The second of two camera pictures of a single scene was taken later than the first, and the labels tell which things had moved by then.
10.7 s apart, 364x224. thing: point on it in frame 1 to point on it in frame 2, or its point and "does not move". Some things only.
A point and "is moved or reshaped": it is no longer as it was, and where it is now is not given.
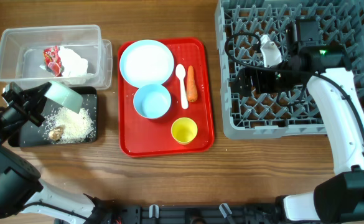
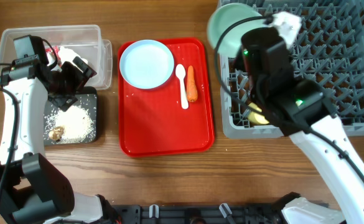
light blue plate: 146,61 does not move
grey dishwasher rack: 240,25 does not move
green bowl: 65,96 is moved or reshaped
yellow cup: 183,130 to 256,117
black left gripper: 26,104 to 76,72
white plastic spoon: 180,71 does not move
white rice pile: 78,127 does not move
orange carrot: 191,90 does not move
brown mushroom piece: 56,132 does not move
